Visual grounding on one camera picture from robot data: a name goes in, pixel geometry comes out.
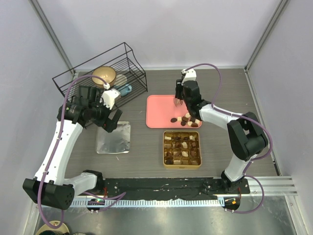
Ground pink tray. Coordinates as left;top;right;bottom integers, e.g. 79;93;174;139
146;95;201;129

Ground blue cup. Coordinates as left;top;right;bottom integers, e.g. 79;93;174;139
119;84;132;96

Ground metal tongs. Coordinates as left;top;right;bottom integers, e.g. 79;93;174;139
174;97;184;107

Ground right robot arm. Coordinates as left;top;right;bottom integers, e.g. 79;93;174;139
175;79;268;193

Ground gold bowl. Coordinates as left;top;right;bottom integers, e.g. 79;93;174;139
92;66;116;88

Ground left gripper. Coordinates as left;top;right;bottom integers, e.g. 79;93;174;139
89;95;122;132

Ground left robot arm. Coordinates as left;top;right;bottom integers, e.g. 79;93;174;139
22;86;122;210

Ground black wire rack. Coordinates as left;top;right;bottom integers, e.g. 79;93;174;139
52;42;148;111

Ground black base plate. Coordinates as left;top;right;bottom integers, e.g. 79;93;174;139
89;177;250;201

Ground round object bottom left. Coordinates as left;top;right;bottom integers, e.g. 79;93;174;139
35;223;69;235

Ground silver box lid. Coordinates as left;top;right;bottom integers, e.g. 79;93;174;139
95;121;131;154

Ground white cable duct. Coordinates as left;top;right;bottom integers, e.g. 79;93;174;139
71;197;224;208

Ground gold chocolate box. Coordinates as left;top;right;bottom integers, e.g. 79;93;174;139
162;131;202;170

